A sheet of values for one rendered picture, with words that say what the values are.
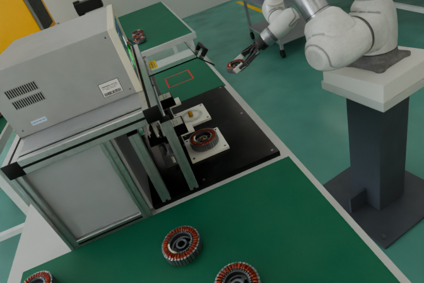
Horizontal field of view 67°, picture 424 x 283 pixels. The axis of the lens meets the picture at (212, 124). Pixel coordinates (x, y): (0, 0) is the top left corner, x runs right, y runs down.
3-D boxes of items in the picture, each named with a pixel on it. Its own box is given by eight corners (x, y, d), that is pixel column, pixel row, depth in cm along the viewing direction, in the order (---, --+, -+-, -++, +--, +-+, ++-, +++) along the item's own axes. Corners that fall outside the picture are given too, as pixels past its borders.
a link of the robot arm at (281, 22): (281, 44, 168) (274, 31, 177) (306, 23, 162) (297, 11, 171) (270, 31, 162) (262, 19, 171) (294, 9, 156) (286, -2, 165)
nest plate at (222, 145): (217, 129, 132) (217, 127, 132) (229, 148, 120) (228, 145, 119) (184, 143, 131) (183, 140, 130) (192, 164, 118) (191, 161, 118)
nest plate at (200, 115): (202, 104, 153) (202, 103, 152) (211, 119, 140) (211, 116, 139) (173, 116, 151) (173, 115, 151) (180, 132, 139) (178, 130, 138)
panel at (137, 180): (137, 118, 161) (110, 65, 145) (153, 207, 105) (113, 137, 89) (134, 119, 161) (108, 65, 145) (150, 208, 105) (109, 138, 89)
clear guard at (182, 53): (199, 49, 147) (195, 37, 144) (214, 65, 127) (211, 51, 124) (133, 75, 144) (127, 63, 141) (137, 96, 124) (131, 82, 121)
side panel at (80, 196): (151, 209, 108) (108, 135, 91) (153, 215, 106) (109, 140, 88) (72, 244, 105) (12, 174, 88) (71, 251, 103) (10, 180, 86)
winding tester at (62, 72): (132, 51, 135) (111, 4, 124) (143, 90, 99) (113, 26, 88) (43, 86, 132) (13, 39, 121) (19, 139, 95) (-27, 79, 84)
